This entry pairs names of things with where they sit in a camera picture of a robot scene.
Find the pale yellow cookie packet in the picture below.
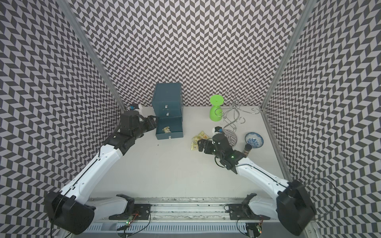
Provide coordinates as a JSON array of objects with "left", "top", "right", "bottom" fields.
[{"left": 163, "top": 127, "right": 171, "bottom": 133}]

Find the dark teal drawer box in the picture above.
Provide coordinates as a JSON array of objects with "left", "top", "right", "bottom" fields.
[{"left": 152, "top": 83, "right": 184, "bottom": 140}]

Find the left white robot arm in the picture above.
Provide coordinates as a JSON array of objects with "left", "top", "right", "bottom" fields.
[{"left": 44, "top": 110, "right": 157, "bottom": 235}]

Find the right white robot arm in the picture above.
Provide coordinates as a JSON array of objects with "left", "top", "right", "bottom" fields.
[{"left": 197, "top": 133, "right": 317, "bottom": 236}]

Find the yellow cookie packet middle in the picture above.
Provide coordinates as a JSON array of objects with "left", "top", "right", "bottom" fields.
[{"left": 192, "top": 136, "right": 202, "bottom": 143}]

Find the yellow cookie packet top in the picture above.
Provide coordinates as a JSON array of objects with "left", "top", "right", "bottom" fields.
[{"left": 198, "top": 131, "right": 209, "bottom": 139}]

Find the green plastic goblet cup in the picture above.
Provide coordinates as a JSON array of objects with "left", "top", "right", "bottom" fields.
[{"left": 209, "top": 95, "right": 224, "bottom": 122}]

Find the dark brown small bottle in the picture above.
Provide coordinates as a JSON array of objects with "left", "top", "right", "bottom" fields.
[{"left": 243, "top": 144, "right": 252, "bottom": 157}]

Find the blue floral ceramic bowl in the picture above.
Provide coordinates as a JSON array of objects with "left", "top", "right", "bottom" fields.
[{"left": 245, "top": 132, "right": 264, "bottom": 148}]

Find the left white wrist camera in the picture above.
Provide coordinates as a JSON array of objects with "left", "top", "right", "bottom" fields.
[{"left": 128, "top": 103, "right": 143, "bottom": 115}]

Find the chrome wire hook stand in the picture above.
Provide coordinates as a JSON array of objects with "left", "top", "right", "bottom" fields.
[{"left": 213, "top": 91, "right": 261, "bottom": 147}]

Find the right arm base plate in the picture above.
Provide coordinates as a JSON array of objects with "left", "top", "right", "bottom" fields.
[{"left": 227, "top": 204, "right": 255, "bottom": 220}]

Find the aluminium front rail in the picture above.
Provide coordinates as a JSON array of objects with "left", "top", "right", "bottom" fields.
[{"left": 79, "top": 200, "right": 312, "bottom": 238}]

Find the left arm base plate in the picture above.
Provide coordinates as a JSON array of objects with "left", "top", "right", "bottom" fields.
[{"left": 109, "top": 203, "right": 152, "bottom": 221}]

